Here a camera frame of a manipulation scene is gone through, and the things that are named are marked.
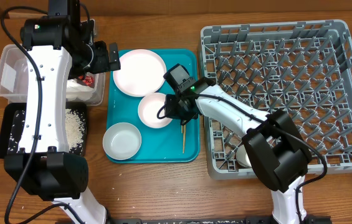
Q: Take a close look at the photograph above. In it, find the large white plate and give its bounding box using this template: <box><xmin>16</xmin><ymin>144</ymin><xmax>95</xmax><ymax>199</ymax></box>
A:
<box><xmin>112</xmin><ymin>49</ymin><xmax>167</xmax><ymax>97</ymax></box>

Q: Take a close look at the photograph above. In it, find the clear plastic waste bin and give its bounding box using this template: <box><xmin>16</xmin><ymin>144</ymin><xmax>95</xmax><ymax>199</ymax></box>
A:
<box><xmin>0</xmin><ymin>44</ymin><xmax>105</xmax><ymax>106</ymax></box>

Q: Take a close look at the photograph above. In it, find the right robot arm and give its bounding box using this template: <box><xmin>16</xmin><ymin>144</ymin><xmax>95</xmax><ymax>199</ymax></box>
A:
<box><xmin>156</xmin><ymin>63</ymin><xmax>331</xmax><ymax>223</ymax></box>

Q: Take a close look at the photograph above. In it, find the grey shallow bowl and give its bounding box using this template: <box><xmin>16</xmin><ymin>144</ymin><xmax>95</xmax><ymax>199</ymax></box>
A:
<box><xmin>102</xmin><ymin>123</ymin><xmax>142</xmax><ymax>161</ymax></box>

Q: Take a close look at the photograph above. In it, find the grey dishwasher rack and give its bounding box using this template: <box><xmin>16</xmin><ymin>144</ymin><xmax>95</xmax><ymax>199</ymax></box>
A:
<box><xmin>199</xmin><ymin>19</ymin><xmax>352</xmax><ymax>174</ymax></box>

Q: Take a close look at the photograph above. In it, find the black rectangular tray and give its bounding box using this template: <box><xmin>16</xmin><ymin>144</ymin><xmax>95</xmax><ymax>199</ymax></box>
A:
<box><xmin>0</xmin><ymin>102</ymin><xmax>88</xmax><ymax>159</ymax></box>

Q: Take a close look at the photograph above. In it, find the red white wrapper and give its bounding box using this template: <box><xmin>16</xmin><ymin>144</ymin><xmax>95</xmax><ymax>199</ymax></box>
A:
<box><xmin>77</xmin><ymin>75</ymin><xmax>95</xmax><ymax>88</ymax></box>

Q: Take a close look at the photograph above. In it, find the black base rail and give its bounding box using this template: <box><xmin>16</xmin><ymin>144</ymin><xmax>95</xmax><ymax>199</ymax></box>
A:
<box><xmin>107</xmin><ymin>215</ymin><xmax>332</xmax><ymax>224</ymax></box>

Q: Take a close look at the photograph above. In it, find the teal serving tray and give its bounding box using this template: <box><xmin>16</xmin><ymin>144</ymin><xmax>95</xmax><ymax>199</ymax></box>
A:
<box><xmin>105</xmin><ymin>49</ymin><xmax>201</xmax><ymax>164</ymax></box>

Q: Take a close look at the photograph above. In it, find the pink rice bowl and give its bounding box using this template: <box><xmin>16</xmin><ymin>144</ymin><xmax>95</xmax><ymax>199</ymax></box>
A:
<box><xmin>138</xmin><ymin>93</ymin><xmax>172</xmax><ymax>129</ymax></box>

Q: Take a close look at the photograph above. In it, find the small white cup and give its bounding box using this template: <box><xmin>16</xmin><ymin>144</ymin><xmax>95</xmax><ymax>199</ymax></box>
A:
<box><xmin>235</xmin><ymin>145</ymin><xmax>252</xmax><ymax>168</ymax></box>

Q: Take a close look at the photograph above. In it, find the short wooden chopstick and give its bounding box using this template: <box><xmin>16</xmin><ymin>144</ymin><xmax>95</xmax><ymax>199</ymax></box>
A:
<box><xmin>183</xmin><ymin>125</ymin><xmax>186</xmax><ymax>154</ymax></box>

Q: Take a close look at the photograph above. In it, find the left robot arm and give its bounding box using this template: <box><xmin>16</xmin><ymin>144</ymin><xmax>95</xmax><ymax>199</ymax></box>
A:
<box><xmin>4</xmin><ymin>1</ymin><xmax>121</xmax><ymax>223</ymax></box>

